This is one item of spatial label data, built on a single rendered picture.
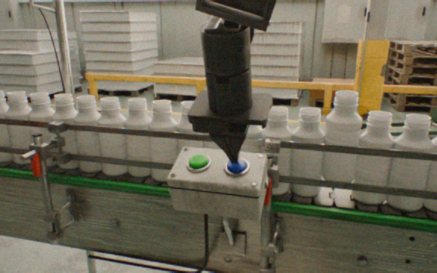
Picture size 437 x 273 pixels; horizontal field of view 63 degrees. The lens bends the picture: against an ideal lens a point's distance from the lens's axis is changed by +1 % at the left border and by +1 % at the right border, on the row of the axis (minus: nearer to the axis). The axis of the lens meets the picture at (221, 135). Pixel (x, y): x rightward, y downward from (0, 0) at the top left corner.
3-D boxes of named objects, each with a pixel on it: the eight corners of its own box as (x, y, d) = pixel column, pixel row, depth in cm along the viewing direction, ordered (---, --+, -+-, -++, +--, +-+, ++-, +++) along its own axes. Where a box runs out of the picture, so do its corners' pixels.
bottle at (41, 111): (58, 156, 88) (48, 90, 83) (67, 163, 84) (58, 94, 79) (32, 162, 85) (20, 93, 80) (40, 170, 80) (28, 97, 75)
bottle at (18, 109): (29, 155, 89) (18, 89, 84) (48, 158, 87) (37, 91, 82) (7, 163, 84) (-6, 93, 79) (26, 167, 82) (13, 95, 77)
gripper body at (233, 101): (202, 100, 51) (195, 52, 47) (272, 105, 49) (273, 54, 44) (187, 127, 46) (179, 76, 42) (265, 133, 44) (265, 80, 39)
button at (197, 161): (211, 160, 56) (209, 153, 55) (205, 173, 53) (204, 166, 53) (193, 158, 56) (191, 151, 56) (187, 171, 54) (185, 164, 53)
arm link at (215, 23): (192, 26, 38) (245, 25, 37) (206, 5, 43) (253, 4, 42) (200, 83, 42) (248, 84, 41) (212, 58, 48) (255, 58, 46)
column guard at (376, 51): (376, 117, 517) (388, 39, 484) (380, 124, 486) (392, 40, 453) (347, 116, 527) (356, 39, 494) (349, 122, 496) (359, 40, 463)
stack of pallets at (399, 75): (381, 96, 671) (388, 39, 641) (446, 99, 644) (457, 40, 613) (393, 111, 555) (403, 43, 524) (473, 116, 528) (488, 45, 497)
